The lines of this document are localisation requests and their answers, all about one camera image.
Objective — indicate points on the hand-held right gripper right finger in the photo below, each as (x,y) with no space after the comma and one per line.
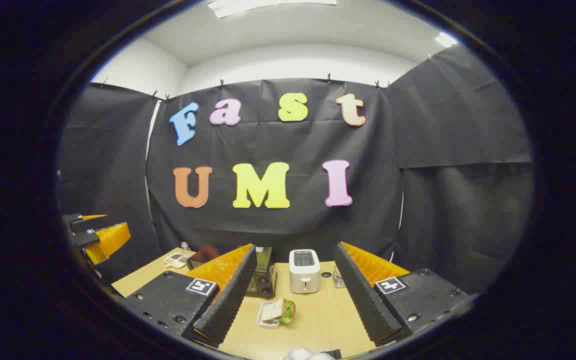
(363,295)

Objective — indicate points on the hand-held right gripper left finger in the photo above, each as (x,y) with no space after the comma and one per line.
(230,295)

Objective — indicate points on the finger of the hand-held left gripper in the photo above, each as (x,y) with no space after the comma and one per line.
(74,219)
(110,240)

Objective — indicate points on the black electric oven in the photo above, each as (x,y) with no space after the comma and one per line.
(264,280)

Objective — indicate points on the lettuce sandwich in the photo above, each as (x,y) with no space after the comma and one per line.
(280,310)

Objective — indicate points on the white rectangular dish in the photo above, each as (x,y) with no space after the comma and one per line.
(267,322)

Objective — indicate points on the white toaster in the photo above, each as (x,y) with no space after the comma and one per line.
(304,275)

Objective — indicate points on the small white snack plate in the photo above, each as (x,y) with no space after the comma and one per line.
(174,260)

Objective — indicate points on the black backdrop cloth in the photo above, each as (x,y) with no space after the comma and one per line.
(268,140)

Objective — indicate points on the small ceiling light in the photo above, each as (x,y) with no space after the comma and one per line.
(445,40)

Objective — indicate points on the long ceiling light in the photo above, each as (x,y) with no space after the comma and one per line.
(268,5)

